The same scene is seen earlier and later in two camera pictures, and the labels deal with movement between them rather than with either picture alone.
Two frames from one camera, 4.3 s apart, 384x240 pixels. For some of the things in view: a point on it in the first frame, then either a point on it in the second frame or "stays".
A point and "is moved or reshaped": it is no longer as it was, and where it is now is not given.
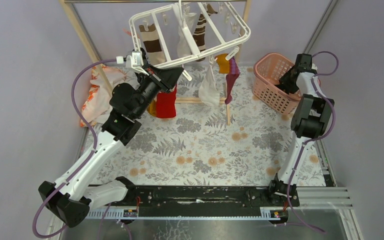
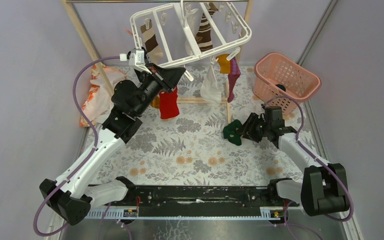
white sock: x=208 y=92 stays
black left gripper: x=167 y=78 stays
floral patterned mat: x=247 y=141 stays
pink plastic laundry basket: x=268 y=69 stays
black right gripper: x=291 y=89 -> x=252 y=119
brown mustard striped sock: x=152 y=108 is moved or reshaped
